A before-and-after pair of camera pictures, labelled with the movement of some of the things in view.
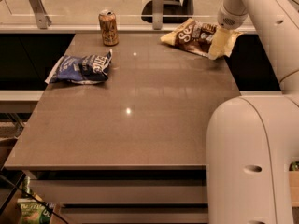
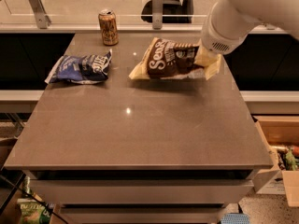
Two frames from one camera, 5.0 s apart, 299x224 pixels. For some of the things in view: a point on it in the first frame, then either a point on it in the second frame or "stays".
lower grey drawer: x=135 y=215 stays
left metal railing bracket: x=43 y=21 stays
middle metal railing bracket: x=157 y=7 stays
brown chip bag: x=195 y=36 -> x=166 y=60
